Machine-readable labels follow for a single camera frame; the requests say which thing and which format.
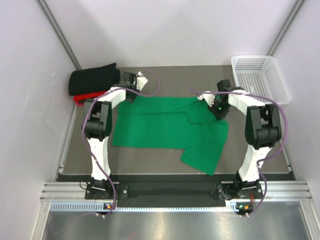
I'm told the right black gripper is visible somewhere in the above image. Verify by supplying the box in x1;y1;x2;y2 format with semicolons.
207;98;231;121

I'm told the green t-shirt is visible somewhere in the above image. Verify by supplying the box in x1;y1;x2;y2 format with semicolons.
112;96;229;176

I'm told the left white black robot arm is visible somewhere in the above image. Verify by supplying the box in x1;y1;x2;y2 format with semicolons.
81;71;148;200

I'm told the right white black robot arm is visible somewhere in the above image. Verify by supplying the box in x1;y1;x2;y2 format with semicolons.
205;79;282;201

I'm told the folded black t-shirt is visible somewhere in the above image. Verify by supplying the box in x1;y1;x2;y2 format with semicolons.
68;62;121;96

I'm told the white perforated plastic basket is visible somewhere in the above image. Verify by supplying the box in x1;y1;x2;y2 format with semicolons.
231;55;292;105

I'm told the folded red t-shirt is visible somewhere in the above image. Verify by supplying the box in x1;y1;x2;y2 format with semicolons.
73;90;106;106

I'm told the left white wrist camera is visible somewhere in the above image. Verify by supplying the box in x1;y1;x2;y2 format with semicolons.
136;71;148;92

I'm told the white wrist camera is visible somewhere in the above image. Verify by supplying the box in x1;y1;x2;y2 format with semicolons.
136;71;148;92
197;91;216;108

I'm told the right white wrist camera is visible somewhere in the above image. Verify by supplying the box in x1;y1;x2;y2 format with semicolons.
197;91;216;108

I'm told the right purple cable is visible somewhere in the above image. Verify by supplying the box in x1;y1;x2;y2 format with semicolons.
188;87;289;217

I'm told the aluminium frame rail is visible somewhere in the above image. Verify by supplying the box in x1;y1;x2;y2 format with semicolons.
40;181;313;202

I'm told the white slotted cable duct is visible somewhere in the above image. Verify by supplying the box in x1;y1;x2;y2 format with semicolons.
50;199;253;213

